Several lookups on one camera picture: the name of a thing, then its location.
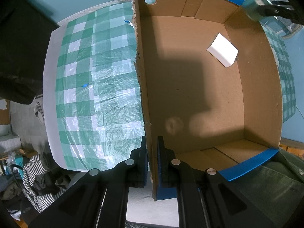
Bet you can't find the green checkered plastic tablecloth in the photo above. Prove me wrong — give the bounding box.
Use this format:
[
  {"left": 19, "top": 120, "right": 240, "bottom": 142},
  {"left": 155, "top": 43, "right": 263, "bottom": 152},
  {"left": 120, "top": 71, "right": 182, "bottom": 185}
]
[{"left": 43, "top": 0, "right": 297, "bottom": 172}]

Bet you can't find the black white striped cloth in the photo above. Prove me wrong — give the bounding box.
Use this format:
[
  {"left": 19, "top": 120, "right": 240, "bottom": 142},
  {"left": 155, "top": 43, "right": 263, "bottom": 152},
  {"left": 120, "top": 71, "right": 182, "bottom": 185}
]
[{"left": 23, "top": 153, "right": 65, "bottom": 213}]

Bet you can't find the white rectangular block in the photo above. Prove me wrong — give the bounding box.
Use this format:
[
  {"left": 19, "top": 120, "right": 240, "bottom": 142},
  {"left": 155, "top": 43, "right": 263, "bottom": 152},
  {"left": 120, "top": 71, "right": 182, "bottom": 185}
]
[{"left": 207, "top": 33, "right": 239, "bottom": 67}]

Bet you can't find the dark furniture at left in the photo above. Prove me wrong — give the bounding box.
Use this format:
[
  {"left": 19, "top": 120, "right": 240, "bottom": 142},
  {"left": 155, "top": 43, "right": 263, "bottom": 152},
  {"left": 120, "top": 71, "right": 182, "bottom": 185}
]
[{"left": 1, "top": 0, "right": 58, "bottom": 105}]

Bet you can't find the dark green fabric bag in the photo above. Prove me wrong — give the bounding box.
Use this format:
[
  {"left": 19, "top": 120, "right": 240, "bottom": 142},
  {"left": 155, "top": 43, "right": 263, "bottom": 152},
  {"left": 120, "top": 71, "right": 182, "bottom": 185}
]
[{"left": 233, "top": 149, "right": 303, "bottom": 227}]

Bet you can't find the brown cardboard box blue rim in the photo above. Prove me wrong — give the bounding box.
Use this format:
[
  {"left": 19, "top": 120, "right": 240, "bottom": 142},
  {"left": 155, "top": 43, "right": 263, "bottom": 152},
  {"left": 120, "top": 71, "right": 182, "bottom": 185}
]
[{"left": 133, "top": 0, "right": 283, "bottom": 200}]

